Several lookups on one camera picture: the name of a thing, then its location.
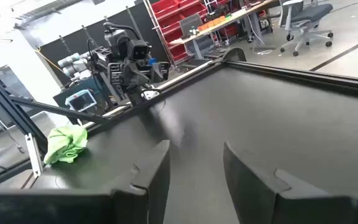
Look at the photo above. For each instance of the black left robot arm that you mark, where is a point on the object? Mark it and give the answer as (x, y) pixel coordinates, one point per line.
(115, 39)

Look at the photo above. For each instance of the grey office chair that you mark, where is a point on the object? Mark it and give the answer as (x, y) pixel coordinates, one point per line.
(309, 12)

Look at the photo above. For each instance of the red bin shelf rack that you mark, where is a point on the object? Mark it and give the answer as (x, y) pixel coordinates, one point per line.
(169, 9)

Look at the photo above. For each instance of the long wooden workbench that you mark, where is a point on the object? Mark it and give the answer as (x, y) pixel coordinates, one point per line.
(238, 15)

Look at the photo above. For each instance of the white metal bracket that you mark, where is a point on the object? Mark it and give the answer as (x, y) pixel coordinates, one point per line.
(34, 155)

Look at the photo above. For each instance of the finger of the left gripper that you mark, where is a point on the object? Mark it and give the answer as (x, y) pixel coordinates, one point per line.
(162, 71)
(117, 79)

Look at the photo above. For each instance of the grey collaborative robot arm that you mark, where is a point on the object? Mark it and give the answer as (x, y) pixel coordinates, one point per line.
(73, 65)

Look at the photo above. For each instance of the tablet in light blue case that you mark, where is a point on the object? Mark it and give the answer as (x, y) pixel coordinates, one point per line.
(81, 101)

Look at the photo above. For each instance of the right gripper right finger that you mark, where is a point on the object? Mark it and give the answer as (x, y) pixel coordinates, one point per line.
(291, 208)

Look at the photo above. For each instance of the teal equipment cart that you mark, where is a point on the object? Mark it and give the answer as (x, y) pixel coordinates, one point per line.
(82, 84)

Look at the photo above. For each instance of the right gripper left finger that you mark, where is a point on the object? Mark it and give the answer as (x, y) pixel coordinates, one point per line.
(73, 208)

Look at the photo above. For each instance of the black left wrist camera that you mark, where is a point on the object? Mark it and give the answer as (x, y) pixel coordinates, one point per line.
(139, 51)

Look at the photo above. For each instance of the black aluminium table frame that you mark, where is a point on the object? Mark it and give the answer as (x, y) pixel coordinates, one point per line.
(291, 74)

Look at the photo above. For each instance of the green microfibre towel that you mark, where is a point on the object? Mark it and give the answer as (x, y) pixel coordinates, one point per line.
(65, 143)

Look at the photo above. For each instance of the black partition panel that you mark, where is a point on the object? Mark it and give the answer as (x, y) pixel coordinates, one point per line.
(73, 46)

